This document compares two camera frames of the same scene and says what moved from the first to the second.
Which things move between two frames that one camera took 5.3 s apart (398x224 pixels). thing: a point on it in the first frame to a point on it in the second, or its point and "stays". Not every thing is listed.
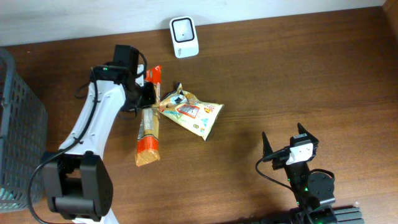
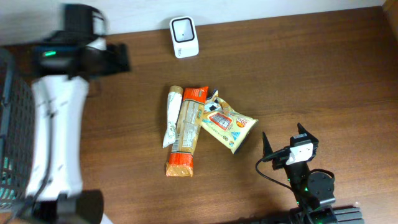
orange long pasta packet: (147, 149) to (180, 162)
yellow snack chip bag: (183, 106) to (223, 125)
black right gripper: (280, 159) stays
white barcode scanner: (185, 37) stays
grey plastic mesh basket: (23, 135) stays
